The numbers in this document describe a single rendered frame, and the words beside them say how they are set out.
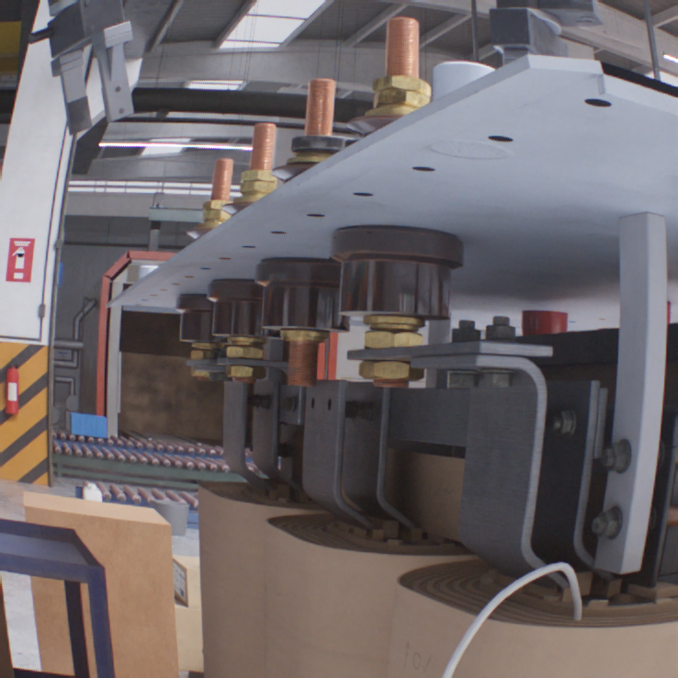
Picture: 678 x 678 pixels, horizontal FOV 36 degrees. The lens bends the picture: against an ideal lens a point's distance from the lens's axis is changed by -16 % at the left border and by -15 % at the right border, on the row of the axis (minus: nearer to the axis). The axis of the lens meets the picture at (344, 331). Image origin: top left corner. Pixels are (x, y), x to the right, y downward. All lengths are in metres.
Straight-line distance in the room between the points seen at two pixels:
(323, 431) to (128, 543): 1.23
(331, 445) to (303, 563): 0.14
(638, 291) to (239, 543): 0.90
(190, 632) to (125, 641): 1.92
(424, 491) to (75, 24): 0.63
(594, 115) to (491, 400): 0.37
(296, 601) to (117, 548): 1.24
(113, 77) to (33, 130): 10.69
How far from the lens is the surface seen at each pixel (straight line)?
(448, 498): 1.14
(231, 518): 1.55
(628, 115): 0.50
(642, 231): 0.76
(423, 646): 0.83
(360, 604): 1.10
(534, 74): 0.43
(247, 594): 1.54
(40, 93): 11.83
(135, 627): 2.43
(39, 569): 1.77
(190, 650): 4.37
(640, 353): 0.76
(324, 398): 1.21
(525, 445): 0.77
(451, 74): 0.61
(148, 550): 2.40
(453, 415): 1.03
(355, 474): 1.25
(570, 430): 0.80
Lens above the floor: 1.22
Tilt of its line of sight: 3 degrees up
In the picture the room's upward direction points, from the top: 3 degrees clockwise
